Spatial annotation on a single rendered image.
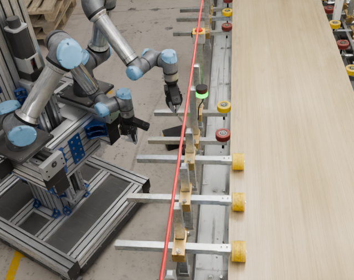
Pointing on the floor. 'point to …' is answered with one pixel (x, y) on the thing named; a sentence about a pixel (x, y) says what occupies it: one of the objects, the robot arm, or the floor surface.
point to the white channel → (337, 10)
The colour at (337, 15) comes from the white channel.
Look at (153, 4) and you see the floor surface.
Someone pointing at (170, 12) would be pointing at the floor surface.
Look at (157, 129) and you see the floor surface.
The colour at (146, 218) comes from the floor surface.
